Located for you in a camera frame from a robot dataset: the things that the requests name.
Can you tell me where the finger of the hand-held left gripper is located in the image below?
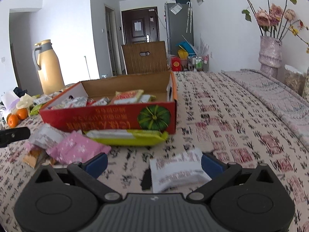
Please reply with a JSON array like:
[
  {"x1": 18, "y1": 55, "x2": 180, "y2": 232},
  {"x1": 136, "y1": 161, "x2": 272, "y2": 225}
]
[{"x1": 0, "y1": 127, "x2": 31, "y2": 148}]

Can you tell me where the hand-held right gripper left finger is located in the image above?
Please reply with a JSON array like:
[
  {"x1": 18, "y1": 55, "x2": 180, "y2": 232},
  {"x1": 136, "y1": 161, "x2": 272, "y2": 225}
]
[{"x1": 32, "y1": 153, "x2": 123, "y2": 203}]

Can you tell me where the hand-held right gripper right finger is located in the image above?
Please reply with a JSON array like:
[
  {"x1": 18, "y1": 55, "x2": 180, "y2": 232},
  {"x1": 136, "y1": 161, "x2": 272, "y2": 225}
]
[{"x1": 185, "y1": 153, "x2": 280, "y2": 203}]

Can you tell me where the green yellow snack packet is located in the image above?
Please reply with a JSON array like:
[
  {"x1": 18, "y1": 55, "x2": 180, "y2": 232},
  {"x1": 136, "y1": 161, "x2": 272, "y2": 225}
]
[{"x1": 83, "y1": 129, "x2": 169, "y2": 147}]

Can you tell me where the red cardboard box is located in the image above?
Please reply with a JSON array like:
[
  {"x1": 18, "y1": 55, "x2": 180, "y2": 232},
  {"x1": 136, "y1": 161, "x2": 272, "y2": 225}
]
[{"x1": 39, "y1": 71, "x2": 178, "y2": 134}]

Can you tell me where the small red orange snack packet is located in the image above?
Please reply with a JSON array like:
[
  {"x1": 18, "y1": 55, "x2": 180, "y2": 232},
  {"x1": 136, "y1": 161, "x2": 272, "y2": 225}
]
[{"x1": 88, "y1": 97, "x2": 111, "y2": 107}]

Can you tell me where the pale yellow snack packet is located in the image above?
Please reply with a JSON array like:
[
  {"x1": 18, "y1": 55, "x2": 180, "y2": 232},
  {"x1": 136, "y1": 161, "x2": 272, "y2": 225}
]
[{"x1": 140, "y1": 94, "x2": 157, "y2": 103}]

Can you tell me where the orange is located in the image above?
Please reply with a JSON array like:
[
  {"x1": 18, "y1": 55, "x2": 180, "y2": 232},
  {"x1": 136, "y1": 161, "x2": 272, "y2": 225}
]
[
  {"x1": 16, "y1": 108, "x2": 29, "y2": 120},
  {"x1": 7, "y1": 114, "x2": 19, "y2": 128}
]

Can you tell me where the cream crumpled plastic bag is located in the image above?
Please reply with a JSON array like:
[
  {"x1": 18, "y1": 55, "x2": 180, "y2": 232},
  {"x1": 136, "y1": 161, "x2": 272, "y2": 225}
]
[{"x1": 16, "y1": 94, "x2": 35, "y2": 112}]

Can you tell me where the small green snack packet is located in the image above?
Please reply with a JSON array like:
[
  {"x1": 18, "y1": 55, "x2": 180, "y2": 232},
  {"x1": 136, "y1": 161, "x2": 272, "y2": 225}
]
[{"x1": 30, "y1": 104, "x2": 46, "y2": 115}]

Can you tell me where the white flat snack packet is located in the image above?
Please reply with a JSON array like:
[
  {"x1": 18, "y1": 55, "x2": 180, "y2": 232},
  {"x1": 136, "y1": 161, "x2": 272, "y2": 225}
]
[{"x1": 32, "y1": 95, "x2": 52, "y2": 105}]

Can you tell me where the beige thermos jug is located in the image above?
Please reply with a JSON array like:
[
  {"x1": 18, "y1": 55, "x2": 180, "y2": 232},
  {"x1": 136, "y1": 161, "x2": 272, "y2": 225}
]
[{"x1": 32, "y1": 39, "x2": 65, "y2": 95}]

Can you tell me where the grey folded blanket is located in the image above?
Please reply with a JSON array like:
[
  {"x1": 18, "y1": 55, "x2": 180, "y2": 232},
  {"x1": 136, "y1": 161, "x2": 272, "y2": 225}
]
[{"x1": 221, "y1": 69, "x2": 309, "y2": 148}]

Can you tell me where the red gift box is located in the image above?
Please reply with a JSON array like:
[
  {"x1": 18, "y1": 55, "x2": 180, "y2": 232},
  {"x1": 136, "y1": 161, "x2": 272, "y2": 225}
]
[{"x1": 171, "y1": 56, "x2": 183, "y2": 72}]

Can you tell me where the wooden chair back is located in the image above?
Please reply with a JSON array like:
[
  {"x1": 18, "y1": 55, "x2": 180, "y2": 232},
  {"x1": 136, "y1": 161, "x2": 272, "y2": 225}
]
[{"x1": 121, "y1": 41, "x2": 169, "y2": 75}]

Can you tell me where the glass jar with grains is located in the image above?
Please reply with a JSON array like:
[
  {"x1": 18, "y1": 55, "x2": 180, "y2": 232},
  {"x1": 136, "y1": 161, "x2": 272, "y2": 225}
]
[{"x1": 284, "y1": 65, "x2": 307, "y2": 97}]

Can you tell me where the blue plastic bin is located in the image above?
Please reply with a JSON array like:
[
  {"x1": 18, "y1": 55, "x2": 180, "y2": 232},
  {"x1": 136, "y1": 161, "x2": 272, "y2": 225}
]
[{"x1": 176, "y1": 41, "x2": 194, "y2": 54}]

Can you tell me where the pink textured vase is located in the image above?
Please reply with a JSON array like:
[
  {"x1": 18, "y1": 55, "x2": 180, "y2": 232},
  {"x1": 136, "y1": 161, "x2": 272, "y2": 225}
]
[{"x1": 258, "y1": 36, "x2": 282, "y2": 79}]

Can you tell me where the grey interior door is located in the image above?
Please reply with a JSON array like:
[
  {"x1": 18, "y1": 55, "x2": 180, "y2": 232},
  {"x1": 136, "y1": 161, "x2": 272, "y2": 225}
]
[{"x1": 104, "y1": 3, "x2": 121, "y2": 76}]

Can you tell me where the dark brown entrance door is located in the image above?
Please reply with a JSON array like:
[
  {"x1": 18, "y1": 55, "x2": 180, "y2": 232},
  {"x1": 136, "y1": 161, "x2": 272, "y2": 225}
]
[{"x1": 121, "y1": 7, "x2": 161, "y2": 44}]

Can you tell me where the grey refrigerator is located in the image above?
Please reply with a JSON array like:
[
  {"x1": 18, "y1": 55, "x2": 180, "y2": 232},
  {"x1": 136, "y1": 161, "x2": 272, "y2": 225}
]
[{"x1": 165, "y1": 1, "x2": 194, "y2": 56}]

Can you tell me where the white folded umbrella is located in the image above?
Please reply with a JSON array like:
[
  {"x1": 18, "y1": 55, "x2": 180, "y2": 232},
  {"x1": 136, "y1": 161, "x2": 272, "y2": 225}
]
[{"x1": 186, "y1": 1, "x2": 194, "y2": 33}]

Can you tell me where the dried pink rose bouquet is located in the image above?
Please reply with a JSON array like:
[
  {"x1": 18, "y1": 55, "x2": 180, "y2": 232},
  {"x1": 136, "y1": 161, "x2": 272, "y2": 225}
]
[{"x1": 229, "y1": 0, "x2": 309, "y2": 54}]

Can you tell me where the yellow flower sprig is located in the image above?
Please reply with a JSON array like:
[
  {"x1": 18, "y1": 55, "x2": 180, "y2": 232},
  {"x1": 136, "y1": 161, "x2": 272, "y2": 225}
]
[{"x1": 288, "y1": 20, "x2": 309, "y2": 54}]

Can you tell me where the wire storage cart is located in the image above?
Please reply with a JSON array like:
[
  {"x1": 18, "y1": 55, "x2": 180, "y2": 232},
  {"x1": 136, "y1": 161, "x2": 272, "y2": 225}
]
[{"x1": 187, "y1": 55, "x2": 209, "y2": 72}]

